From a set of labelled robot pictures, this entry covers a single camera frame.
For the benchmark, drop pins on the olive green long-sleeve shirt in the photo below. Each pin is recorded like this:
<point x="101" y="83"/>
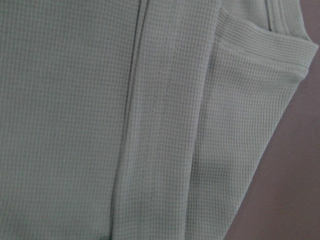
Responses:
<point x="139" y="119"/>

